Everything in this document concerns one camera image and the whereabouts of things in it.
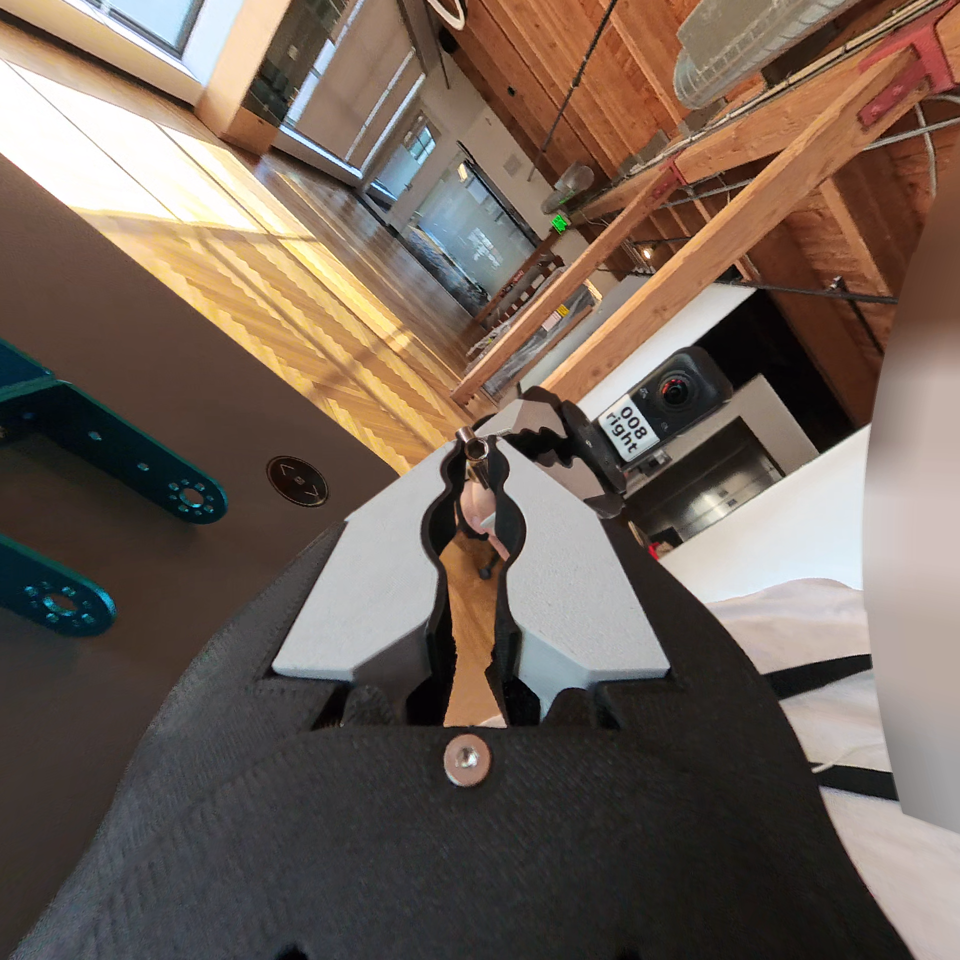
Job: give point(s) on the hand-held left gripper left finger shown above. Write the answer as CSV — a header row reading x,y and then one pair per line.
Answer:
x,y
367,592

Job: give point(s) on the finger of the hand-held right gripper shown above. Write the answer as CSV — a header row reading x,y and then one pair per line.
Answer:
x,y
592,487
544,412

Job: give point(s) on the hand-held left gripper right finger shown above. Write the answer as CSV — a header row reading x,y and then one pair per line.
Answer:
x,y
577,592

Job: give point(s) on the small metal hex socket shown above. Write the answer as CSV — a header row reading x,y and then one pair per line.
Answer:
x,y
475,450

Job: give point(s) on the round black desk button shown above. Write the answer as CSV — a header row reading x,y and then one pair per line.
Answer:
x,y
298,481

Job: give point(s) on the dark desk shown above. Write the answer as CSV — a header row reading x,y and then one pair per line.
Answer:
x,y
187,375

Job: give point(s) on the black swivel chair base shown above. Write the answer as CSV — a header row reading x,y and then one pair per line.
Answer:
x,y
495,562

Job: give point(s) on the thin wooden ceiling beam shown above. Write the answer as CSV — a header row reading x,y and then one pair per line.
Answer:
x,y
570,285

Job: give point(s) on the thick wooden ceiling beam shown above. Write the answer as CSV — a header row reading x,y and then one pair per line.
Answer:
x,y
750,217

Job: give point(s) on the person's white shirt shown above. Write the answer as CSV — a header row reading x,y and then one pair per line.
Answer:
x,y
795,622

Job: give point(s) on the white framed window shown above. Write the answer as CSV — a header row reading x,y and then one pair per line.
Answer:
x,y
150,22

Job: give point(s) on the teal metal bracket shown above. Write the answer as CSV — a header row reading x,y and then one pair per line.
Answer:
x,y
112,442

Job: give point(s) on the silver ventilation duct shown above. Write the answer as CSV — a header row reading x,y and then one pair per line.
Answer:
x,y
750,52

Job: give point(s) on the red steel beam bracket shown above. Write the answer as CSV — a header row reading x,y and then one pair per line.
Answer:
x,y
911,67

